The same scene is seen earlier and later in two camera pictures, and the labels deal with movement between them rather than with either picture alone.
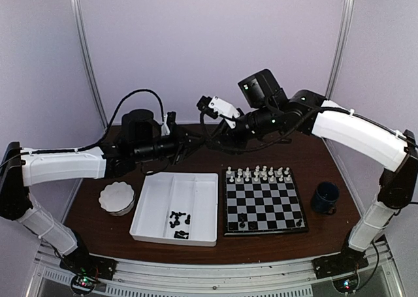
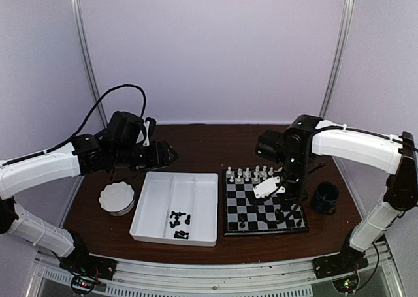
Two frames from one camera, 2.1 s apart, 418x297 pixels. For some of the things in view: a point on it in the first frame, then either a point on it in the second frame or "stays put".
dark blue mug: [324, 200] stays put
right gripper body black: [230, 139] -> [301, 193]
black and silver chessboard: [262, 202] stays put
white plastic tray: [194, 194] stays put
